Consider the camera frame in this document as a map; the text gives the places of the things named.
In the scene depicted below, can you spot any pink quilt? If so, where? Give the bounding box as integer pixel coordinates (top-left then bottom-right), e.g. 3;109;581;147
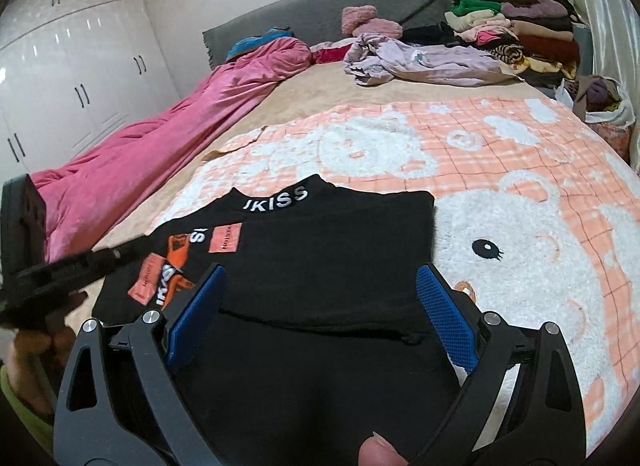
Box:
30;38;313;264

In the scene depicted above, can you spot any red cloth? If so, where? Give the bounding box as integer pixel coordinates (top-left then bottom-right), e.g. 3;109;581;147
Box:
310;43;356;64

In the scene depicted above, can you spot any blue cloth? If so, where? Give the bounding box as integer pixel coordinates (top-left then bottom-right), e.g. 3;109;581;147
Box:
225;28;296;61

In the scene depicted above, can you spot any white wardrobe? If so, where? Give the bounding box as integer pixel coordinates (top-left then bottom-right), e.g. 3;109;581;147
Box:
0;0;181;181

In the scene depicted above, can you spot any pink fluffy cushion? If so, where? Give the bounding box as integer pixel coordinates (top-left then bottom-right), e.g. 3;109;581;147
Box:
341;6;378;36
357;18;403;40

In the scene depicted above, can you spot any pile of folded clothes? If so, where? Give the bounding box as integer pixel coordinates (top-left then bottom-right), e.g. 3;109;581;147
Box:
400;0;581;86

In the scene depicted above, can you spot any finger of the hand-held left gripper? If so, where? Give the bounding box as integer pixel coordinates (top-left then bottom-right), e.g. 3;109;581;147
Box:
85;238;166;279

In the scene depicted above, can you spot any person's left hand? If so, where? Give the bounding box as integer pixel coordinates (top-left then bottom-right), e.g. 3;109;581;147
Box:
7;291;91;417

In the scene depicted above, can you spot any white plastic bag of clothes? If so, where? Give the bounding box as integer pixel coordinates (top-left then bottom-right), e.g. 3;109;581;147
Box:
555;74;637;127

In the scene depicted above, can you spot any lavender garment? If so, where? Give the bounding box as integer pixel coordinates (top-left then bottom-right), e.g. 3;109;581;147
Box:
344;33;516;86

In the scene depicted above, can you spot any person's left forearm green sleeve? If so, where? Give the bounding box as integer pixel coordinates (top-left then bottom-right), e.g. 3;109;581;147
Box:
0;363;56;442

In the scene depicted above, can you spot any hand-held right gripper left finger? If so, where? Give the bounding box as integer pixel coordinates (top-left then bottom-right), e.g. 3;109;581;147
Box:
52;263;228;466

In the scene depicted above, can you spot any black printed shirt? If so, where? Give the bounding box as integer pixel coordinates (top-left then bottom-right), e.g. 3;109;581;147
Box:
95;173;471;466

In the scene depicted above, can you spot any beige bed sheet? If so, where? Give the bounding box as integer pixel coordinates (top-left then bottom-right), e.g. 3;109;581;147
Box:
90;63;551;247

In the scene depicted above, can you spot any white curtain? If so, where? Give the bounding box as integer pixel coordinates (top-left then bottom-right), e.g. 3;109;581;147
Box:
560;0;640;111

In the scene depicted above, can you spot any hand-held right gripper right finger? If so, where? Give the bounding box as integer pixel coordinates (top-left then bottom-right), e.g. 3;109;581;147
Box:
407;263;586;466

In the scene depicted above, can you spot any person's right hand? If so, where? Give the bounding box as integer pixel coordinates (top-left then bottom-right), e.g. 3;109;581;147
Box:
357;436;408;466

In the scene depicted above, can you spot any grey headboard cover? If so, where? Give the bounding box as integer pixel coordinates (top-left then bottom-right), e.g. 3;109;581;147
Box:
202;0;456;69

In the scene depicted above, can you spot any peach bear printed blanket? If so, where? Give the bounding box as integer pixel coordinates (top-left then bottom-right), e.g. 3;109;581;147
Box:
150;93;640;452

